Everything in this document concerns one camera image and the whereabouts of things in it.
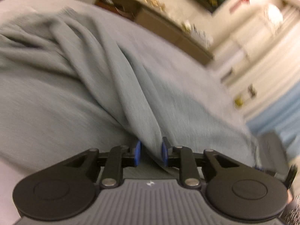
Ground grey sweatpants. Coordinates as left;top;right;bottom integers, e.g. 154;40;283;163
1;9;257;178

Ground long grey tv sideboard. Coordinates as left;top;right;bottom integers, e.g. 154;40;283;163
79;0;213;65

